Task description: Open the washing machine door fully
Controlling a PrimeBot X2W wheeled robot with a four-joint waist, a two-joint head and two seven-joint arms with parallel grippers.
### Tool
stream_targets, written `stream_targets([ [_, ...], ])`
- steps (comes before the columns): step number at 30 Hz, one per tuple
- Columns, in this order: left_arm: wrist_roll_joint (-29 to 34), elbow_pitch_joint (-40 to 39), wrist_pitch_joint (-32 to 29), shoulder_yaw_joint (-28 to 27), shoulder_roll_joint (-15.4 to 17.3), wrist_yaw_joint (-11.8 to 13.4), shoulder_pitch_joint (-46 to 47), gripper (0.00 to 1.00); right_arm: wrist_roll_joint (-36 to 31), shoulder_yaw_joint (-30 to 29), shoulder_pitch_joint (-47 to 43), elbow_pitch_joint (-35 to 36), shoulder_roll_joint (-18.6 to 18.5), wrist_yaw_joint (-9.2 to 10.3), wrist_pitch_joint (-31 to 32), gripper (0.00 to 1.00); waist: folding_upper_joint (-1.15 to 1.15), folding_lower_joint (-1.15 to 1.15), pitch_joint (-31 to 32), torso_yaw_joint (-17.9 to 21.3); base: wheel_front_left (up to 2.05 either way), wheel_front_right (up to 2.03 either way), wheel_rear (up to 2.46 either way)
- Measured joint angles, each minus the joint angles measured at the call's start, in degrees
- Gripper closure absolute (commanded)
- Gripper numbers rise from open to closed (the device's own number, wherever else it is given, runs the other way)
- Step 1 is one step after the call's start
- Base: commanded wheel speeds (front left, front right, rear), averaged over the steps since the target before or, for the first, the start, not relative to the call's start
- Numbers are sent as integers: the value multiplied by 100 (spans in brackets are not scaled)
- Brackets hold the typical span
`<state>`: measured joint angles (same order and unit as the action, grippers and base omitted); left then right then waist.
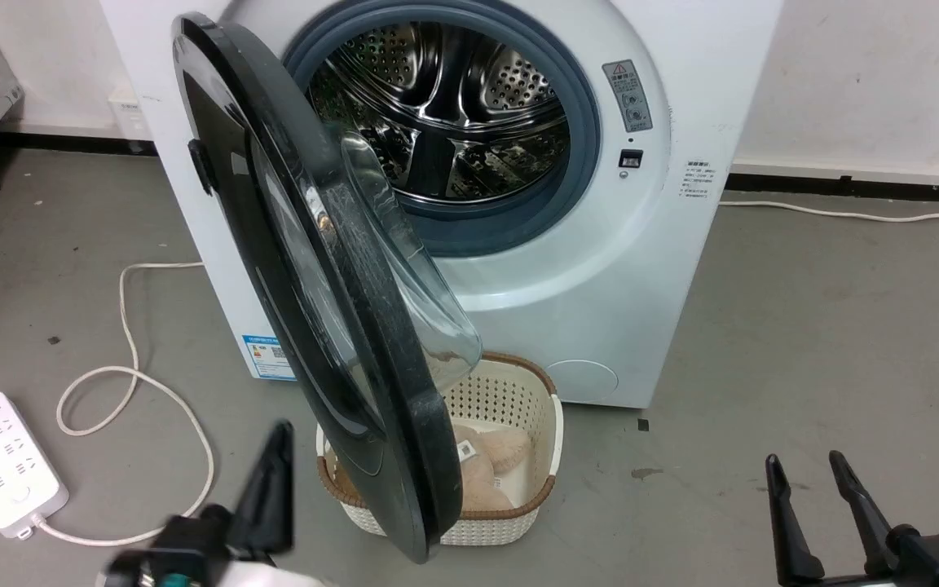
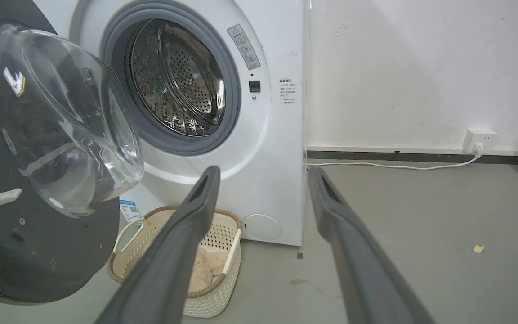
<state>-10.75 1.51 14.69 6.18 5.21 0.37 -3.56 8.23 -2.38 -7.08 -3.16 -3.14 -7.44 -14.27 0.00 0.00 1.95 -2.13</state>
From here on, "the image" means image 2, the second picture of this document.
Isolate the black round washing machine door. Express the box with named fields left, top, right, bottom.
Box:
left=0, top=0, right=145, bottom=305

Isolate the white power cable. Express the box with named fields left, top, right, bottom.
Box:
left=305, top=143, right=485, bottom=171

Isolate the white front-load washing machine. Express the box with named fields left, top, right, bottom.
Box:
left=33, top=0, right=307, bottom=247

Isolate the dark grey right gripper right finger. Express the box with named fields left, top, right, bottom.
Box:
left=308, top=167, right=435, bottom=324

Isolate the cream woven laundry basket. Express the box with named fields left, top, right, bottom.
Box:
left=107, top=206, right=242, bottom=318

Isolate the beige cloth in basket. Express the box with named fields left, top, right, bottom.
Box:
left=188, top=247, right=230, bottom=294

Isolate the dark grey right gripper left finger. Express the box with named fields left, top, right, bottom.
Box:
left=95, top=166, right=221, bottom=324

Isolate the white wall power socket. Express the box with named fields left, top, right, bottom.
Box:
left=462, top=129, right=498, bottom=156

